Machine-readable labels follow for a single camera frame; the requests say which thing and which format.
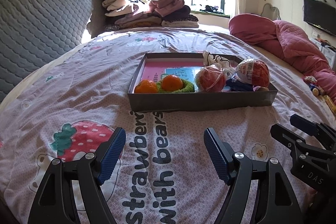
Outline grey shallow cardboard box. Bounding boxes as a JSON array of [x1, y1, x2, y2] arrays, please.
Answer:
[[127, 52, 277, 112]]

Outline yellow snack packet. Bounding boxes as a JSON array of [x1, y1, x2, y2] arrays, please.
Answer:
[[323, 95, 336, 115]]

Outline orange tangerine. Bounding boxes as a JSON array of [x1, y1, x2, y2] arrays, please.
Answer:
[[161, 75, 183, 92], [134, 79, 158, 94]]

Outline clothes on window sill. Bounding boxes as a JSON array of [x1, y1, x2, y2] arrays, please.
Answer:
[[200, 5, 224, 15]]

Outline green fuzzy ring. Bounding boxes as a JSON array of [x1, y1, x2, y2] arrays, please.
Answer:
[[156, 78, 196, 94]]

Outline pink quilted blanket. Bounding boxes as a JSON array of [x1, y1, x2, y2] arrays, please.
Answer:
[[228, 14, 335, 101]]

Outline cream cloth pouch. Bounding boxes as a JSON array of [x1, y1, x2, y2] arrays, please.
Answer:
[[202, 51, 236, 78]]

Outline strawberry print bedspread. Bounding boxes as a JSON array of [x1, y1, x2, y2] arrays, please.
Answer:
[[1, 28, 335, 223]]

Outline blue cookie packet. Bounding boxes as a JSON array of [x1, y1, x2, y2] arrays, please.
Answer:
[[226, 76, 253, 92]]

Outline pink and blue book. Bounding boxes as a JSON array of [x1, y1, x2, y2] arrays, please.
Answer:
[[141, 59, 204, 83]]

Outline grey quilted headboard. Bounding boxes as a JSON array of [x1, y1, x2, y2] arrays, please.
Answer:
[[1, 0, 105, 99]]

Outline white drawer cabinet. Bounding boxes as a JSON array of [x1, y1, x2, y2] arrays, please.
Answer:
[[312, 39, 335, 71]]

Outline white chair back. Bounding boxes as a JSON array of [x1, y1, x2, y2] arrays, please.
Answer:
[[260, 3, 281, 21]]

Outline black wall television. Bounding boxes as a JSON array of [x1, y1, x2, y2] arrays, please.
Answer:
[[303, 0, 336, 36]]

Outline pile of folded clothes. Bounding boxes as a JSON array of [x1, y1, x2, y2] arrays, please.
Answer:
[[102, 0, 199, 31]]

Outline small doll toy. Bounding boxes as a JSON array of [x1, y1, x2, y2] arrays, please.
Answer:
[[303, 76, 325, 97]]

